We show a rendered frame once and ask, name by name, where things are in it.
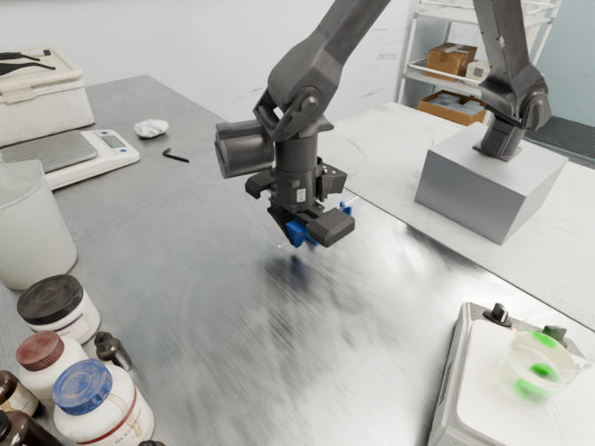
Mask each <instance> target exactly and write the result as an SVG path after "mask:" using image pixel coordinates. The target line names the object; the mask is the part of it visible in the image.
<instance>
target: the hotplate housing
mask: <svg viewBox="0 0 595 446"><path fill-rule="evenodd" d="M473 322H474V321H473V320H471V318H470V307H469V301H467V302H466V303H462V305H461V307H460V311H459V316H458V318H457V323H456V327H455V330H454V335H453V338H452V345H451V348H450V353H449V357H448V360H447V364H446V368H445V372H444V378H443V382H442V386H441V390H440V394H439V398H438V401H437V408H436V412H435V416H434V419H433V423H432V428H431V429H430V435H429V441H428V446H497V445H495V444H493V443H491V442H488V441H486V440H484V439H483V438H481V437H479V436H477V435H475V434H473V433H471V432H469V431H467V430H466V429H464V428H463V427H461V426H460V424H459V423H458V422H457V420H456V419H455V416H454V407H455V403H456V398H457V394H458V389H459V384H460V376H461V372H462V367H463V363H464V358H465V354H466V349H467V345H468V337H469V332H470V328H471V326H472V324H473Z"/></svg>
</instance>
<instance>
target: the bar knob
mask: <svg viewBox="0 0 595 446"><path fill-rule="evenodd" d="M508 314H509V312H508V311H507V309H506V308H505V306H504V305H503V304H501V303H498V302H496V303H495V304H494V307H493V309H492V311H484V312H483V316H484V317H485V318H486V319H488V320H489V321H491V322H493V323H495V324H498V325H500V326H502V327H511V326H512V325H513V324H512V322H511V321H510V320H509V319H507V316H508Z"/></svg>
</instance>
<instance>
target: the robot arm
mask: <svg viewBox="0 0 595 446"><path fill-rule="evenodd" d="M390 1H391V0H335V1H334V3H333V4H332V5H331V6H330V8H329V9H328V11H327V13H326V14H325V16H324V17H323V19H322V20H321V22H320V23H319V25H318V26H317V27H316V28H315V29H314V30H313V32H312V33H311V34H310V35H309V36H308V37H307V38H305V39H304V40H303V41H302V42H300V43H298V44H297V45H295V46H294V47H292V48H291V49H290V50H289V51H288V52H287V53H286V54H285V55H284V56H283V58H282V59H281V60H280V61H279V62H278V63H277V64H276V65H275V66H274V68H273V69H272V70H271V72H270V74H269V76H268V79H267V88H266V89H265V91H264V93H263V94H262V96H261V97H260V99H259V100H258V102H257V103H256V105H255V107H254V108H253V110H252V112H253V114H254V115H255V117H256V119H251V120H246V121H239V122H222V123H217V124H216V125H215V127H216V133H215V140H216V141H214V146H215V150H216V155H217V159H218V163H219V166H220V171H221V174H222V177H223V179H224V180H225V179H229V178H234V177H238V176H243V175H247V174H252V173H257V174H255V175H252V176H251V177H249V178H248V180H247V181H246V182H245V184H244V186H245V192H246V193H248V194H249V195H251V196H253V197H254V198H255V199H257V200H258V199H259V198H261V196H260V192H262V191H264V190H266V191H267V192H269V193H270V194H271V196H270V197H269V198H268V200H269V201H270V205H271V206H270V207H268V208H267V212H268V213H269V214H270V215H271V216H272V218H273V219H274V221H275V222H276V223H277V225H278V226H279V227H280V229H281V230H282V231H283V233H284V234H285V236H286V237H287V239H288V238H291V240H292V241H291V242H290V244H291V245H292V246H295V248H296V249H297V248H299V247H300V246H301V245H302V243H303V241H304V239H305V237H306V235H307V233H308V234H309V236H310V237H311V238H312V239H314V240H315V241H316V242H317V243H319V244H320V245H322V246H323V247H325V248H329V247H330V246H332V245H333V244H335V243H336V242H338V241H339V240H341V239H342V238H344V237H345V236H347V235H348V234H349V233H351V232H352V231H354V229H355V218H353V217H352V216H350V215H348V214H347V213H345V212H343V211H341V210H339V209H338V208H336V207H335V208H333V209H331V210H330V211H325V212H323V210H325V206H323V205H322V204H319V203H318V202H316V201H317V200H319V201H320V202H321V203H323V202H324V203H326V202H327V200H328V195H330V194H336V193H337V194H342V192H343V189H344V184H345V182H346V178H347V175H348V174H347V173H345V172H343V171H341V170H339V169H337V168H335V167H334V166H332V165H328V164H326V163H324V162H322V158H321V157H319V156H317V150H318V133H320V132H326V131H331V130H333V129H334V128H335V126H334V125H333V124H332V123H331V122H330V121H328V120H327V119H326V117H325V116H324V114H323V113H324V112H325V111H326V110H327V108H328V105H329V104H330V102H331V100H332V98H333V97H334V95H335V93H336V91H337V90H338V87H339V83H340V80H341V76H342V72H343V69H344V65H345V63H346V62H347V60H348V58H349V56H350V55H351V54H352V53H353V52H354V50H355V49H356V48H357V46H358V45H359V43H360V42H361V40H362V39H363V38H364V36H365V35H366V34H367V32H368V31H369V29H370V28H371V27H372V26H373V25H374V23H375V22H376V21H377V19H378V18H379V17H380V15H381V14H382V13H383V11H384V9H385V8H386V7H387V5H388V4H389V3H390ZM472 1H473V5H474V8H475V15H476V17H477V21H478V25H479V28H480V32H481V36H482V39H483V45H484V48H485V52H486V56H487V59H488V63H489V67H490V71H489V73H488V74H487V76H486V78H485V79H484V81H482V82H481V83H479V84H478V88H479V89H480V90H481V93H482V97H481V100H482V101H484V109H485V110H488V111H489V112H492V113H494V114H493V117H492V119H491V122H490V124H489V126H488V128H487V130H486V133H485V135H484V137H483V139H481V140H480V141H479V142H477V143H475V144H474V145H473V147H472V148H473V149H475V150H479V151H481V152H482V153H485V154H487V155H489V156H492V157H494V158H497V159H499V160H502V161H504V162H509V161H510V160H511V159H512V158H514V157H515V156H516V155H517V154H518V153H520V152H521V151H522V148H521V147H519V146H518V145H519V143H520V141H521V140H522V137H523V136H524V134H525V132H526V130H532V131H537V130H538V128H539V127H542V126H543V125H544V124H545V123H546V122H547V120H548V119H549V118H550V117H551V116H552V112H551V108H550V105H549V101H548V97H547V96H548V90H549V88H548V85H547V82H546V80H545V77H544V75H543V74H542V73H541V72H540V71H539V70H538V69H537V67H536V66H535V65H534V64H533V63H532V62H531V61H530V59H529V50H528V44H527V37H526V31H525V25H524V18H523V12H522V0H472ZM276 107H279V109H280V110H281V111H282V113H283V116H282V118H281V119H279V118H278V116H277V115H276V114H275V112H274V109H275V108H276ZM274 154H275V167H273V162H274ZM272 167H273V168H272Z"/></svg>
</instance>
